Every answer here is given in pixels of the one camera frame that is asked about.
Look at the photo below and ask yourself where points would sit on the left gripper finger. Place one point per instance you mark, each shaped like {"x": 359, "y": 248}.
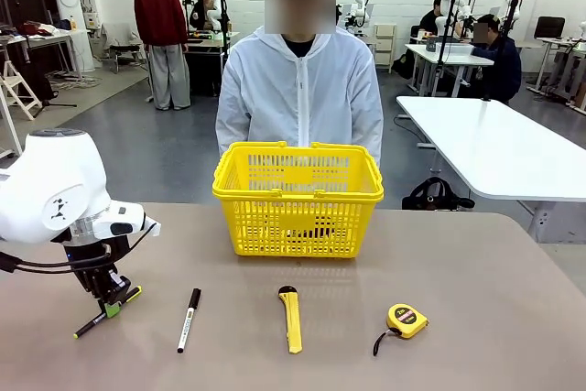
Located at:
{"x": 111, "y": 307}
{"x": 122, "y": 288}

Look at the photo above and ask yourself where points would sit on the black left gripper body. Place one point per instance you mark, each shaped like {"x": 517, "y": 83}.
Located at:
{"x": 98, "y": 267}

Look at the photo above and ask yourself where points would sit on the black marker with green ends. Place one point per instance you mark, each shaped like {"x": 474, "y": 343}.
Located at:
{"x": 87, "y": 329}

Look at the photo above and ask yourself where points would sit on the person's left forearm white sleeve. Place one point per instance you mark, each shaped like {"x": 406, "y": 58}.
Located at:
{"x": 368, "y": 134}

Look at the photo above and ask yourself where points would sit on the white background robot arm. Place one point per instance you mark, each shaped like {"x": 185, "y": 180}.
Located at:
{"x": 462, "y": 8}
{"x": 359, "y": 6}

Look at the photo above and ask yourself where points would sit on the person's right forearm white sleeve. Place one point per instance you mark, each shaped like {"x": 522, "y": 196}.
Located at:
{"x": 229, "y": 134}

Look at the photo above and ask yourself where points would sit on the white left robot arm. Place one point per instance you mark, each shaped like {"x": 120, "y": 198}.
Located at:
{"x": 50, "y": 185}

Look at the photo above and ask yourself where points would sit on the yellow plastic shopping basket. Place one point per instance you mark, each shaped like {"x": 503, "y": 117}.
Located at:
{"x": 297, "y": 226}

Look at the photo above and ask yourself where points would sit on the person in white hooded jacket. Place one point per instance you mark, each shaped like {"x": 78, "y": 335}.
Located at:
{"x": 297, "y": 98}

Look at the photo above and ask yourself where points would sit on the seated person behind black table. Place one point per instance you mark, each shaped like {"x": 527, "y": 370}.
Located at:
{"x": 201, "y": 11}

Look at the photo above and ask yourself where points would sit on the seated person in black top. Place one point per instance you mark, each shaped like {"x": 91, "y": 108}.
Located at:
{"x": 430, "y": 20}

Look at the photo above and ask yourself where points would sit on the seated person in blue jacket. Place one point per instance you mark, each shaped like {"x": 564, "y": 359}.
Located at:
{"x": 501, "y": 66}

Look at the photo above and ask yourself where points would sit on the white marker with black cap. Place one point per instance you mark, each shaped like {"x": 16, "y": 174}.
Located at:
{"x": 188, "y": 322}

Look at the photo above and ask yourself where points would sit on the yellow black utility knife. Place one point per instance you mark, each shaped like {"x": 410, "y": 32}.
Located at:
{"x": 293, "y": 322}

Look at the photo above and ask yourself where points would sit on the white folding step stool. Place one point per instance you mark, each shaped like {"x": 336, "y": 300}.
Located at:
{"x": 18, "y": 89}

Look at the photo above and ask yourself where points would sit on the black background table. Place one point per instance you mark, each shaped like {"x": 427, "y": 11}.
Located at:
{"x": 203, "y": 66}

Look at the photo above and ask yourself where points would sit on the white table with clutter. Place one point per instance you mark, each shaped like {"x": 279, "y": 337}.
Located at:
{"x": 41, "y": 38}

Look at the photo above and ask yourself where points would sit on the red cloth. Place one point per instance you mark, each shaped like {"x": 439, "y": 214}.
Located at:
{"x": 36, "y": 28}

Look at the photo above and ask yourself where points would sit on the man in red sweater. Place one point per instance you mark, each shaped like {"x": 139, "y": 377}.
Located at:
{"x": 160, "y": 20}

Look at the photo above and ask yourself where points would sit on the white tower air conditioner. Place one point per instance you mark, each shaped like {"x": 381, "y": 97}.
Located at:
{"x": 68, "y": 6}

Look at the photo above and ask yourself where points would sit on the yellow tape measure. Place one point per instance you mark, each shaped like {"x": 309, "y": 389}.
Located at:
{"x": 405, "y": 318}

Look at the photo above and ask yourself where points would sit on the white drawer cabinet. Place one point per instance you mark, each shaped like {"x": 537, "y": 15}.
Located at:
{"x": 384, "y": 45}

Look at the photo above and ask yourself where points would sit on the white background table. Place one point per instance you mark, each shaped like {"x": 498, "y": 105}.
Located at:
{"x": 439, "y": 54}

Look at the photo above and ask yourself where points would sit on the large white table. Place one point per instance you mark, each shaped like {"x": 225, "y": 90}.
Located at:
{"x": 494, "y": 144}

